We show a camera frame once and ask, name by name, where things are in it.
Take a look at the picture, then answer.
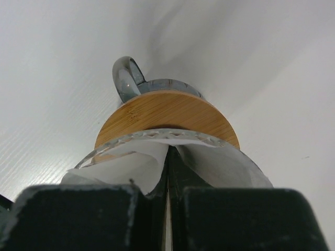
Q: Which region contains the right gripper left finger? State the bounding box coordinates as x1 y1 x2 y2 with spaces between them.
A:
1 158 169 250

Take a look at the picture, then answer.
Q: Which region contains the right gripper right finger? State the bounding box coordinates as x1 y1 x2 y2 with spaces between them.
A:
167 147 328 250

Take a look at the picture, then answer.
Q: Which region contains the white paper coffee filter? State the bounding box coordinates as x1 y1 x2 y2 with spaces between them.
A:
61 147 261 195

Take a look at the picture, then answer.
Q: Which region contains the wooden dripper ring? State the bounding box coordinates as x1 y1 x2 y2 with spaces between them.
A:
96 92 241 163

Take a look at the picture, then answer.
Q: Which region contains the glass coffee server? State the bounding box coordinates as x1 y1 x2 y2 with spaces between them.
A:
112 56 204 104

